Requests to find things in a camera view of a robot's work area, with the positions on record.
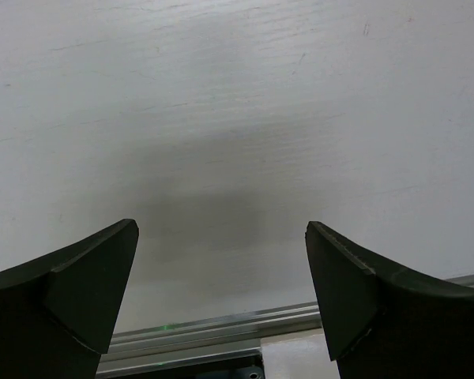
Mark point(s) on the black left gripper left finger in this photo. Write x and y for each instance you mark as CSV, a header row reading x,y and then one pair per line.
x,y
58,312

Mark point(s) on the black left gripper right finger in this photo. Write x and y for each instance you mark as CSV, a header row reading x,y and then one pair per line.
x,y
382,319

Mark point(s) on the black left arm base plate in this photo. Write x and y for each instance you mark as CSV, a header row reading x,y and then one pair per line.
x,y
238,367

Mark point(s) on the aluminium table edge rail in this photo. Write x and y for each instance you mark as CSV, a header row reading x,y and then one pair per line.
x,y
283,327

